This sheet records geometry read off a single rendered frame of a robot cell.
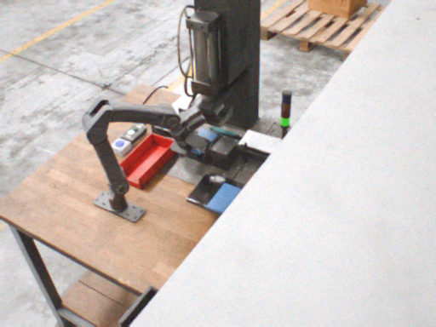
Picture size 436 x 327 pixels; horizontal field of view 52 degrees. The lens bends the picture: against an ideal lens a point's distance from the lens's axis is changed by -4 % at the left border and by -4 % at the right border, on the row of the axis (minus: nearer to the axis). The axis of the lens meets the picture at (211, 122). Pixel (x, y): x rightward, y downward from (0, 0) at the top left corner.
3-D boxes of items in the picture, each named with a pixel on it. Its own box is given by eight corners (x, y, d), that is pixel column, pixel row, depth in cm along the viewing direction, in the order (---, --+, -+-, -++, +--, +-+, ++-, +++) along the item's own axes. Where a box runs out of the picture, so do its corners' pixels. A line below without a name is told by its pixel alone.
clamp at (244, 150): (236, 162, 183) (235, 142, 177) (239, 157, 186) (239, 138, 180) (270, 174, 177) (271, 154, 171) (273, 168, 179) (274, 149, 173)
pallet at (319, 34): (310, 0, 541) (311, -12, 532) (392, 19, 492) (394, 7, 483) (259, 37, 465) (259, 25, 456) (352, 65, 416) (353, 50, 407)
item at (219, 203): (203, 210, 161) (203, 204, 159) (224, 183, 171) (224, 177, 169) (220, 217, 158) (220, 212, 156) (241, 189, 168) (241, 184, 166)
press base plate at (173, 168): (128, 163, 190) (127, 158, 188) (191, 102, 224) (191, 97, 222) (273, 220, 162) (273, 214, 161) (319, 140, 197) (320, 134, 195)
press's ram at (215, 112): (177, 123, 177) (170, 54, 159) (211, 89, 194) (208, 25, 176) (219, 135, 169) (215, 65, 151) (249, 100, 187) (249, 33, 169)
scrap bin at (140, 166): (116, 180, 178) (113, 169, 174) (153, 143, 195) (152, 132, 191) (140, 190, 173) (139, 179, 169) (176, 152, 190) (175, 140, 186)
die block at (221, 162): (183, 156, 188) (182, 141, 183) (196, 142, 194) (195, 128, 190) (226, 171, 179) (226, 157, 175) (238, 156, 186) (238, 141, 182)
